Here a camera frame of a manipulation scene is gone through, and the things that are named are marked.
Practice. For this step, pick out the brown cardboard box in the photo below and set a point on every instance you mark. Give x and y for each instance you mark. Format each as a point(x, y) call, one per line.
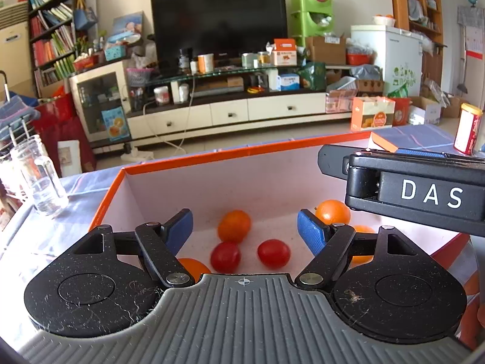
point(326, 51)

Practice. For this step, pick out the glass door side cabinet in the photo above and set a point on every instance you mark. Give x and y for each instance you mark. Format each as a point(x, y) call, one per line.
point(94, 98)

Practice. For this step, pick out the red plastic basin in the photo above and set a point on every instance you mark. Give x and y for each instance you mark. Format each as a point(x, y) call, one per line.
point(358, 59)

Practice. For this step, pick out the beige air conditioner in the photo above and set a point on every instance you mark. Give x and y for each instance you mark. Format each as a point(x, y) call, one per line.
point(15, 53)

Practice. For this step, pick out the green stacking bins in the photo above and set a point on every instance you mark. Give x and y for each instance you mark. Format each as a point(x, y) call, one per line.
point(303, 19)

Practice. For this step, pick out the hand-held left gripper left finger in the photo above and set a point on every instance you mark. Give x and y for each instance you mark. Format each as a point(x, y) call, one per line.
point(180, 229)

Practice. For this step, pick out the dark bookshelf with books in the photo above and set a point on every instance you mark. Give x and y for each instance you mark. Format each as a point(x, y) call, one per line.
point(49, 45)

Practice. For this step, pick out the orange white carton box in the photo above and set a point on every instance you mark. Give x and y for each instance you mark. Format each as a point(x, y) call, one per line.
point(373, 115)

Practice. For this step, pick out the orange cardboard box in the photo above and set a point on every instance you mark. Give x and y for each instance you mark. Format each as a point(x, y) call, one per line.
point(246, 182)

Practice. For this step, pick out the white television cabinet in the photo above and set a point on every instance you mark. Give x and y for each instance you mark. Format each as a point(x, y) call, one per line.
point(265, 108)

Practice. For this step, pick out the blue checked cloth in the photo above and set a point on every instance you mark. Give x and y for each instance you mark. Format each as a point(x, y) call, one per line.
point(57, 235)

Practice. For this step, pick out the pink plastic basket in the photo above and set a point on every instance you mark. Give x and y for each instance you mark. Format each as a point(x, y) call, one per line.
point(139, 77)

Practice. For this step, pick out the green plastic bag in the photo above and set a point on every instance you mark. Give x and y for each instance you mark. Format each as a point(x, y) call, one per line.
point(312, 77)

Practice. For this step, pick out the orange white canister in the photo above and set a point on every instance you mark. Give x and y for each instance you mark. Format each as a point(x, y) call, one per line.
point(205, 63)

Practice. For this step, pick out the orange tomato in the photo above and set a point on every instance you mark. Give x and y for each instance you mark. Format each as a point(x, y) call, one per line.
point(193, 268)
point(332, 212)
point(234, 226)

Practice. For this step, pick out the white bowl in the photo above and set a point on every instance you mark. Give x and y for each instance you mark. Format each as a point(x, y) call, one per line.
point(383, 21)

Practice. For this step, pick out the red tomato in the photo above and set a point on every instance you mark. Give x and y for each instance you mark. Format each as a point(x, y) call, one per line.
point(273, 253)
point(225, 256)

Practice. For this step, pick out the orange white medicine box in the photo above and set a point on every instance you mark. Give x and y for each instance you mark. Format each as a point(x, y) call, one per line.
point(285, 55)

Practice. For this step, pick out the orange mandarin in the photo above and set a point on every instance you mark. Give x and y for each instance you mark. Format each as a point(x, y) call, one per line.
point(362, 261)

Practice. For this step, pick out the blue hanging bag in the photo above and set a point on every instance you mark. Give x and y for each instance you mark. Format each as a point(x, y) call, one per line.
point(85, 17)

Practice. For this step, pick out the clear glass jar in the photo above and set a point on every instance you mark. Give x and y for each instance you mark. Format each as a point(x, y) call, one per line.
point(9, 176)
point(38, 182)

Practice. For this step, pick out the framed picture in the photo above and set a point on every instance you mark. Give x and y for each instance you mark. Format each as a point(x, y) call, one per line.
point(128, 26)

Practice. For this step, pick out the black flat television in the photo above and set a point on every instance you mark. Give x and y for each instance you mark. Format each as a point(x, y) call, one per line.
point(219, 22)

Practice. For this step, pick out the white chest freezer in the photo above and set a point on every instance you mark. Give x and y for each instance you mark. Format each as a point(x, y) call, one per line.
point(386, 53)

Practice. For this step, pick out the red shopping bag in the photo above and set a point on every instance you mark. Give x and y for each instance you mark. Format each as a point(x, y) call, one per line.
point(64, 121)

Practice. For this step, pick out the red gift bag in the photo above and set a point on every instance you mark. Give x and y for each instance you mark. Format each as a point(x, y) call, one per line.
point(402, 112)

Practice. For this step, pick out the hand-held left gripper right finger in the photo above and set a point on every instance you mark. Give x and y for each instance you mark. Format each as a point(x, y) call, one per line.
point(310, 231)

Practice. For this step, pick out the red cylindrical canister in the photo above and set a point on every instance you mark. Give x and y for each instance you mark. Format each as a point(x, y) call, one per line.
point(468, 132)

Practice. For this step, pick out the wooden shelf unit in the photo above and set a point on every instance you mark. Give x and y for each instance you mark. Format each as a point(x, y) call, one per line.
point(398, 0)

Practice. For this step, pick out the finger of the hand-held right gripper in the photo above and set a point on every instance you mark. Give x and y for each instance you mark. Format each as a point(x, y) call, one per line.
point(331, 161)
point(420, 153)

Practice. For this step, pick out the white jar red label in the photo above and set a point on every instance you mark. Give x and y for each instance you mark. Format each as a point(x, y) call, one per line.
point(161, 96)

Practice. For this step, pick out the blue white box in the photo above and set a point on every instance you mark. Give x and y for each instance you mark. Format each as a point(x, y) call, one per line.
point(289, 82)

